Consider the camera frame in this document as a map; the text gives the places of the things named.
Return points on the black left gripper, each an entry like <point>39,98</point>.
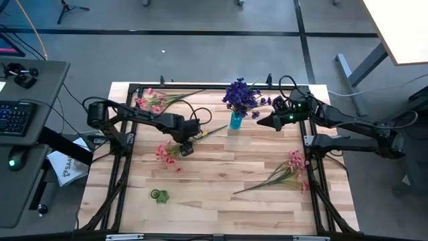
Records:
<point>189,130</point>

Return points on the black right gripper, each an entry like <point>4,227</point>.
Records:
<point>291,120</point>

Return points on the purple artificial flower bunch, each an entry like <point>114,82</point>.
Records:
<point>265,101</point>
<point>240,97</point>

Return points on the pink artificial flower bunch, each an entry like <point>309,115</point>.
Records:
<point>294,164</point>
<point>165,154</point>
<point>148,102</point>

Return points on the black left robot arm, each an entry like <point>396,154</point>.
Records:
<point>143,117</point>

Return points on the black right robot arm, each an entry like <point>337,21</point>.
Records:
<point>351,122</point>

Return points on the blue glass vase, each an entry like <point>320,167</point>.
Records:
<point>236,122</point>

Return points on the green glass vase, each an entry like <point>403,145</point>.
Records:
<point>162,197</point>

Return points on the fallen pink petal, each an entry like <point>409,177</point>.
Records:
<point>179,170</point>

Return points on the black desk beam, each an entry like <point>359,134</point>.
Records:
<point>67,145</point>

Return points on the white printed bag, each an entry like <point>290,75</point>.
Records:
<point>67,167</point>

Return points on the grey computer desk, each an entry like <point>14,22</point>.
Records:
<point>40,83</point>

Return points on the white topped table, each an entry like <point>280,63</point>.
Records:
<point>401,26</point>

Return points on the black round knob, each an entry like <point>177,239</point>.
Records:
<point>43,209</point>

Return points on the black computer mouse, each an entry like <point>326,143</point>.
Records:
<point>18,157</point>

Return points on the black backlit keyboard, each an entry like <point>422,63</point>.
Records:
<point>16,117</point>

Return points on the black desk gadget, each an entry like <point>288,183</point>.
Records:
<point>21,80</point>

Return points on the black tripod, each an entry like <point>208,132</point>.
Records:
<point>64,7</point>

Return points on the white paper note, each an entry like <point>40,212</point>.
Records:
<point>2,86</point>

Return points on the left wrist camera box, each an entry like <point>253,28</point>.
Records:
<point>187,149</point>

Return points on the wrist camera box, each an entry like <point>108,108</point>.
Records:
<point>187,149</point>
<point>280,104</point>

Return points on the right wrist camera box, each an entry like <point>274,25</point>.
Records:
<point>280,104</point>

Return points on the black aluminium table frame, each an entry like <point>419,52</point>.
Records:
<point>184,86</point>

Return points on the silver metal bracket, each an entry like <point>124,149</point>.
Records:
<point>311,238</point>
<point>123,237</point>

